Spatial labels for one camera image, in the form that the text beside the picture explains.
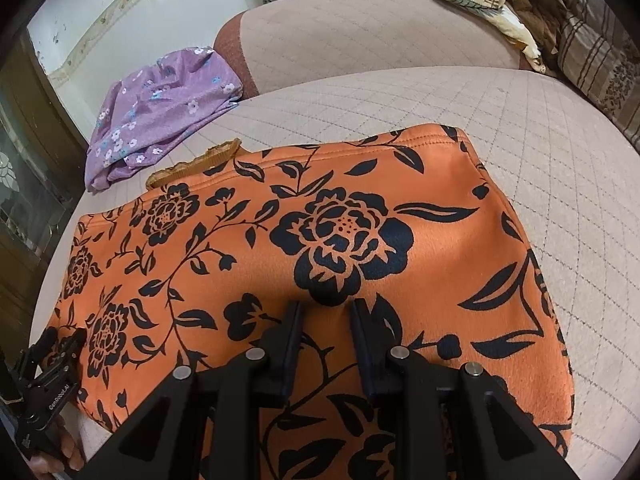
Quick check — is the striped beige cushion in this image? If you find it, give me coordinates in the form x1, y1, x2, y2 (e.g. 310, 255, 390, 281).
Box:
558, 0, 639, 148

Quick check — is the wooden glass door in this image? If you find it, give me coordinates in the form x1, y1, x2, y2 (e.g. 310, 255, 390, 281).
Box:
1, 29, 87, 361

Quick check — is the pink sofa bolster cushion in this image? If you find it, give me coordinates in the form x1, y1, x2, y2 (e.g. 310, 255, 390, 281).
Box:
214, 0, 527, 98

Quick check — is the pink quilted mattress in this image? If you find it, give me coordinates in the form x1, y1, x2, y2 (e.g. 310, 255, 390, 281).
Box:
32, 67, 639, 479

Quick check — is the purple floral garment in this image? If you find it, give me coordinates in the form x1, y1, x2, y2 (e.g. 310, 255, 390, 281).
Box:
85, 47, 243, 193

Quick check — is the orange black floral blouse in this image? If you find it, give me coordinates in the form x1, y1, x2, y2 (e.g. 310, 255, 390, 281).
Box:
50, 125, 574, 479

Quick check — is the person left hand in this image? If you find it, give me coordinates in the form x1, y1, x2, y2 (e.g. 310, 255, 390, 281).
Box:
26, 408, 85, 479

